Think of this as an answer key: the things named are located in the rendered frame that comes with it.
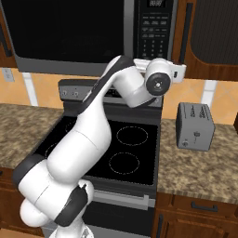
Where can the grey stove knob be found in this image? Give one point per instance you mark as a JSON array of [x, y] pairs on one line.
[[76, 93], [64, 92]]

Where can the black microwave oven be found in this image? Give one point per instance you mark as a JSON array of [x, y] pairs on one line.
[[155, 28]]

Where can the black microwave door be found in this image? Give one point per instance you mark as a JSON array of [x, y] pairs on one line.
[[68, 28]]

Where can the grey wall socket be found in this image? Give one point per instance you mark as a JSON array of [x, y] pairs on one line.
[[7, 75]]

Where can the black electric stove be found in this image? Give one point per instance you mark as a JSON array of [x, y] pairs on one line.
[[133, 145]]

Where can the brown wooden drawer front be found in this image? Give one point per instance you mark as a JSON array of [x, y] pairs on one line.
[[201, 206]]

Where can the brown cupboard door, dark panel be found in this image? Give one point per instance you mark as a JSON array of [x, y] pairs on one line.
[[214, 37]]

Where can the grey toaster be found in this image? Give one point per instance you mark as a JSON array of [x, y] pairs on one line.
[[194, 127]]

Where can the black oven door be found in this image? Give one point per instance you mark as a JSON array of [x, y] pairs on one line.
[[124, 218]]

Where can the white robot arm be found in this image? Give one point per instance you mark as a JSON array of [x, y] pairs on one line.
[[79, 145]]

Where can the brown wooden base cupboard door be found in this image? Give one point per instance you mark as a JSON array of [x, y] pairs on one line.
[[192, 227]]

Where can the dark object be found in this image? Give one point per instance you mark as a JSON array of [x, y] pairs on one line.
[[235, 123]]

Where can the brown wooden base cupboard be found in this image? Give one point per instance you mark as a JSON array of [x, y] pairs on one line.
[[9, 198]]

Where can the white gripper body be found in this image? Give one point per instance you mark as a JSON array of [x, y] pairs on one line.
[[179, 72]]

